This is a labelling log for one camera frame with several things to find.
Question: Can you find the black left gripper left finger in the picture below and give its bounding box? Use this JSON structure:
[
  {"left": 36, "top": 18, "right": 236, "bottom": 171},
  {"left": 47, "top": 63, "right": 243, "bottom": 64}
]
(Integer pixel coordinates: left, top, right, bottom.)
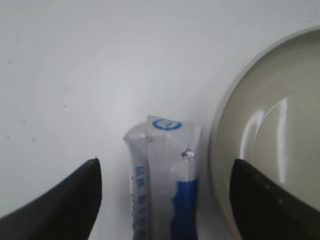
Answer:
[{"left": 0, "top": 158, "right": 102, "bottom": 240}]

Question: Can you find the grey ceramic plate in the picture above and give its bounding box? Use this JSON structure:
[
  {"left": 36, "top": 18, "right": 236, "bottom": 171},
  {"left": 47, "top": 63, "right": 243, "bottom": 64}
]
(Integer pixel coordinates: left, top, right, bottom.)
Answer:
[{"left": 208, "top": 26, "right": 320, "bottom": 240}]

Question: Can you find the white blue milk carton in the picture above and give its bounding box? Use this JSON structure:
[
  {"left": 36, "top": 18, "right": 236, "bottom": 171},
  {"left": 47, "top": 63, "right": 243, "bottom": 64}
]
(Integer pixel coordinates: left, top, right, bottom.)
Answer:
[{"left": 123, "top": 116, "right": 202, "bottom": 240}]

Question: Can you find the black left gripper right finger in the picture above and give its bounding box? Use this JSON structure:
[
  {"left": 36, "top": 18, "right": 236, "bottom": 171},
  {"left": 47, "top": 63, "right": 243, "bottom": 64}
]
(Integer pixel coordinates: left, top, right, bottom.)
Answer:
[{"left": 229, "top": 159, "right": 320, "bottom": 240}]

